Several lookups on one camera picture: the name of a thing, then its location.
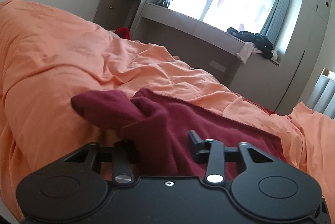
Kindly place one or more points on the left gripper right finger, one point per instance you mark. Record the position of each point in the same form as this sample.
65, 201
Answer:
210, 152

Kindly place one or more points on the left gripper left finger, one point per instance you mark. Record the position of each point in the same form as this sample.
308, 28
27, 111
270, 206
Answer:
124, 153

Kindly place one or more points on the dark red long-sleeve shirt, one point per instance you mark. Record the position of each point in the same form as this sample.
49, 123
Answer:
159, 126

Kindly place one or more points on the pile of dark clothes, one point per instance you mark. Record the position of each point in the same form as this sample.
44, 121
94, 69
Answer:
261, 42

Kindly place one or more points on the grey window seat desk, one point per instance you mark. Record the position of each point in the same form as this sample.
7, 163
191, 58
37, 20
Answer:
253, 79

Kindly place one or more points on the white garment hanging off ledge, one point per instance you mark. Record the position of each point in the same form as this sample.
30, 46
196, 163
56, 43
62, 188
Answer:
246, 51

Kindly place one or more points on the red object on floor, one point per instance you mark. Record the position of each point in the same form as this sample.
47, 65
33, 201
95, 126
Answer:
123, 33

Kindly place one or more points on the orange duvet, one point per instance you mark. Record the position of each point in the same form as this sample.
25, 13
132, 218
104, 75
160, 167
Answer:
49, 55

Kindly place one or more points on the tall grey wardrobe right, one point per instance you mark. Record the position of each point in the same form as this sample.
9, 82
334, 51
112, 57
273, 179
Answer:
298, 45

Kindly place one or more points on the right blue-grey curtain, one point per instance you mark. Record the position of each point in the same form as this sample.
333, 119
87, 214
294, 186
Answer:
274, 21

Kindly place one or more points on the wall socket plate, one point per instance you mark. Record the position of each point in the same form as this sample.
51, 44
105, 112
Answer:
217, 66

